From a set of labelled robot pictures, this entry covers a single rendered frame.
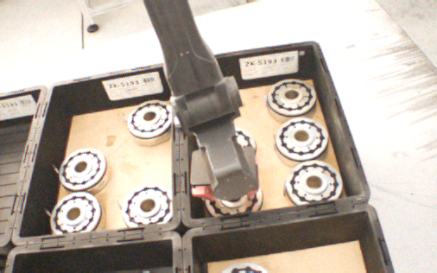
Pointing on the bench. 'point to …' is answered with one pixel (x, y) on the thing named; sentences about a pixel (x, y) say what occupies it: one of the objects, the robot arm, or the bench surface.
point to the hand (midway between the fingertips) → (230, 194)
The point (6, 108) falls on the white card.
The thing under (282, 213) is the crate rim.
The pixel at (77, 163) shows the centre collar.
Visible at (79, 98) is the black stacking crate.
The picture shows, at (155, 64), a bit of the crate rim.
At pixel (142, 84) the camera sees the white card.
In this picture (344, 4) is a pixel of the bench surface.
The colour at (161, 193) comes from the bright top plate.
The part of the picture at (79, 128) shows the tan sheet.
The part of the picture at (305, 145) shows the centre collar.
